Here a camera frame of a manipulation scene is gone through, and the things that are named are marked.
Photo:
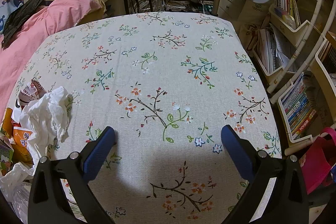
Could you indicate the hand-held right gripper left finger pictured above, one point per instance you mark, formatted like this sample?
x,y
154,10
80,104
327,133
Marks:
x,y
101,150

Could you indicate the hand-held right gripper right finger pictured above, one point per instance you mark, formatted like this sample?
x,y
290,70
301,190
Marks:
x,y
236,150

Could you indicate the orange snack wrapper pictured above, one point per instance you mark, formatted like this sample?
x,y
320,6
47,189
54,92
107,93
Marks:
x,y
22,141

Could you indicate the red white printed wrapper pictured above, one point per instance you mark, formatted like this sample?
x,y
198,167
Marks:
x,y
30,92

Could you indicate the green printed carton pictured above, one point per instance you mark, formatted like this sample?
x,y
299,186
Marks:
x,y
5,158

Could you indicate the orange brown wrapper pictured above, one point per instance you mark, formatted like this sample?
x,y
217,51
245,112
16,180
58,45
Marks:
x,y
7,121

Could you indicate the white shelf cart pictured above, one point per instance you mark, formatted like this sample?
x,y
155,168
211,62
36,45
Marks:
x,y
309,27
283,119

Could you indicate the row of colourful books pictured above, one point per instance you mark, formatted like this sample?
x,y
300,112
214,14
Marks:
x,y
299,108

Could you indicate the pink bag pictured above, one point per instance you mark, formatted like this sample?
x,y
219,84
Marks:
x,y
315,158

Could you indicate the clear plastic bag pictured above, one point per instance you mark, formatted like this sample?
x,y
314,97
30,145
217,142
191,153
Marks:
x,y
15,187

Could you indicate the stack of folders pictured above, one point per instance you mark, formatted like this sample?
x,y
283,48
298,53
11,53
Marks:
x,y
273,50

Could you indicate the floral tablecloth table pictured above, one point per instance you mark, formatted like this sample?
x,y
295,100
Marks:
x,y
157,56

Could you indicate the beige canvas tote bag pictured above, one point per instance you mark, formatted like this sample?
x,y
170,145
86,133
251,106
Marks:
x,y
252,29

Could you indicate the pink blanket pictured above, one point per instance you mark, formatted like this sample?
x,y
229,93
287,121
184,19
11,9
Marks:
x,y
39,37

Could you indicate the small white drawer cabinet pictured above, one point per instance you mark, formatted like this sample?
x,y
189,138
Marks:
x,y
231,7

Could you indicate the black jacket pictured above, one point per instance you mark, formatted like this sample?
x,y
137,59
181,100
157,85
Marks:
x,y
23,14

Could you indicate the row of upright books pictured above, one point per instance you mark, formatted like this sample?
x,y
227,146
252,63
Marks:
x,y
287,1

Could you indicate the pile of papers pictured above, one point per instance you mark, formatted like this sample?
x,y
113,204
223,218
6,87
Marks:
x,y
178,2

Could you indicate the whale printed cloth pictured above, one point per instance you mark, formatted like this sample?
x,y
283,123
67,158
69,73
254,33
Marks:
x,y
9,8

